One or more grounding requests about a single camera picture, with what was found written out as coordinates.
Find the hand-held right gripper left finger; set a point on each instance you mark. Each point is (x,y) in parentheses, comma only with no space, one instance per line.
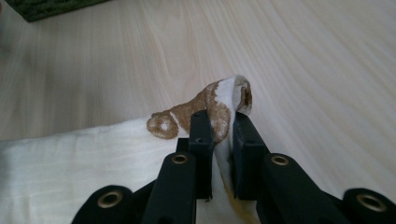
(202,146)

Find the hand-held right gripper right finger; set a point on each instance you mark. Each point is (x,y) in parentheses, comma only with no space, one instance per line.
(247,155)

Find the white towel with brown print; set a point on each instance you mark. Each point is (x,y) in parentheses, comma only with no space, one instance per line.
(62,165)

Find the green woven basket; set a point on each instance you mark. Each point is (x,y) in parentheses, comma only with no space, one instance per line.
(37,9)

